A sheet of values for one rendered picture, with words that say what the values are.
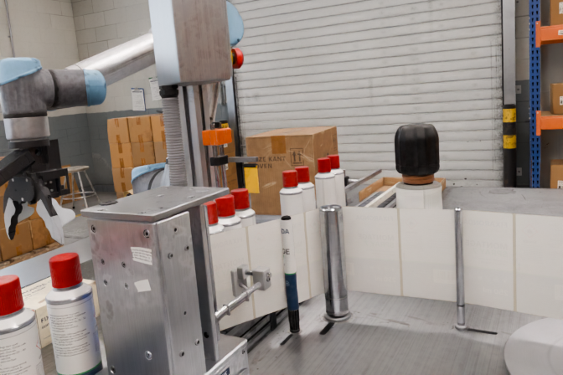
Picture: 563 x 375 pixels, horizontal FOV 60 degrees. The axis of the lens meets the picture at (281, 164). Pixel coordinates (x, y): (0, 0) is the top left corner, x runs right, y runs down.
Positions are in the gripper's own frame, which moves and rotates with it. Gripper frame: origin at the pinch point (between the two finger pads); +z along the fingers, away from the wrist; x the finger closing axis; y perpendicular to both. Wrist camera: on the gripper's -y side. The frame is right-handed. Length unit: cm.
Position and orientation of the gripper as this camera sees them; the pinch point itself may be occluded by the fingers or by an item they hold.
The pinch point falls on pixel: (33, 244)
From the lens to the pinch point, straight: 106.6
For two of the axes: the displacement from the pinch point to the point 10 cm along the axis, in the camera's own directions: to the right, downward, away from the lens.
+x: -8.9, 0.1, 4.5
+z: 0.7, 9.9, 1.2
